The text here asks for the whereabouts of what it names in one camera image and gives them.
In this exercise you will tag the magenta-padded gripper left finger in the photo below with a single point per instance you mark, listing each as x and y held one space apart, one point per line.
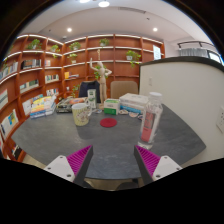
78 160

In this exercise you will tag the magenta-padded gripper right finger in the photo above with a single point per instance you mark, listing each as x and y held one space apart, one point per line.
148 160

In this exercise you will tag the clear plastic water bottle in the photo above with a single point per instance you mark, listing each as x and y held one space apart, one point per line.
150 123

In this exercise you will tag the yellow striped cartoon mug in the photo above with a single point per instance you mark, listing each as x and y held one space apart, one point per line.
80 115

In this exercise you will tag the flat round red coaster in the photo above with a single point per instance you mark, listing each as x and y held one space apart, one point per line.
108 122

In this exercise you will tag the dark flat book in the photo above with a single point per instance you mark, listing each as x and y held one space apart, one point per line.
68 104

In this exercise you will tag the small green white box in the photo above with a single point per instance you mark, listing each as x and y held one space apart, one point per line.
111 106

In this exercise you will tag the stack of colourful books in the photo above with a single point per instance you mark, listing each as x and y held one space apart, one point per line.
42 107

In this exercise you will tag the dark blue chair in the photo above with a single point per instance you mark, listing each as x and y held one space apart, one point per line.
86 86

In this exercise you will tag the wooden artist mannequin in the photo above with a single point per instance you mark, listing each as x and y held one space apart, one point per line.
102 83

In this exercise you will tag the black railing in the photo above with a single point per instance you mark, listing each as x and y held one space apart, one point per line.
193 52

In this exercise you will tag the wooden bookshelf unit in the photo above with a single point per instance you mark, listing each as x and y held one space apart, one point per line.
116 46

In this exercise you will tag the ceiling lights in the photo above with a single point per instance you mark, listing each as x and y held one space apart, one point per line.
104 4

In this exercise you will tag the white wall switch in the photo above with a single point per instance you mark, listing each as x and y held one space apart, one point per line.
150 81

